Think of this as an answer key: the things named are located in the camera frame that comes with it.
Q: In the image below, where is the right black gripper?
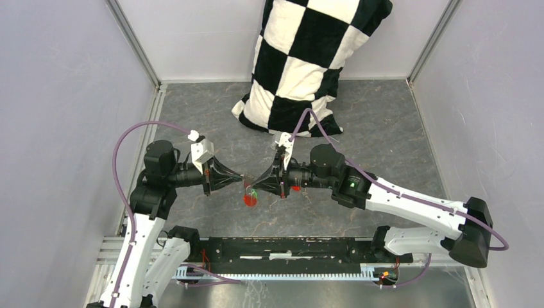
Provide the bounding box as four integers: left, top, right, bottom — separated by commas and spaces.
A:
252, 152, 335, 198

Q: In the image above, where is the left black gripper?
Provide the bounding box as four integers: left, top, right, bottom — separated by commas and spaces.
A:
167, 155, 242, 196

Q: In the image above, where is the metal key holder red handle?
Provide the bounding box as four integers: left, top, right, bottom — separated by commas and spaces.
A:
242, 174, 258, 207

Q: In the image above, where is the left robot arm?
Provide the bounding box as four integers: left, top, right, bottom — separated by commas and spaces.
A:
88, 137, 242, 307

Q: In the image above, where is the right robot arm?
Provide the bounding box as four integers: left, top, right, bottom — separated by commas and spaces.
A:
251, 144, 493, 268

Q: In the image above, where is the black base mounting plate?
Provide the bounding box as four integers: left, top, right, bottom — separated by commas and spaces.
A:
187, 237, 414, 274

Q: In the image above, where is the black white checkered pillow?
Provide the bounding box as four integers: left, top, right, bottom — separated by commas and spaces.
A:
232, 0, 393, 137

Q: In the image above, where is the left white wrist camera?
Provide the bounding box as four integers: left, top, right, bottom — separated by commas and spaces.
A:
187, 130, 214, 175

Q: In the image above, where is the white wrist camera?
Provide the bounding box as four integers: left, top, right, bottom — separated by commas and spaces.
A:
273, 132, 294, 171
187, 130, 214, 175

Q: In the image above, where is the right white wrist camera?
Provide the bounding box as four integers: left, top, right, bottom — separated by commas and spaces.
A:
273, 132, 294, 171

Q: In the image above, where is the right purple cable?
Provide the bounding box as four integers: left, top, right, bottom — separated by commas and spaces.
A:
288, 108, 510, 290

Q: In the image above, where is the purple cable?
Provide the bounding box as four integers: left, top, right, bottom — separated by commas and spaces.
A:
111, 121, 241, 308
288, 108, 510, 290

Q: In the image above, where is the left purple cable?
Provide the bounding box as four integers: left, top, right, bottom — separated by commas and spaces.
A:
111, 121, 241, 308

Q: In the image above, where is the white slotted cable duct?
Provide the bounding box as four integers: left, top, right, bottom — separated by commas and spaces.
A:
172, 266, 379, 282

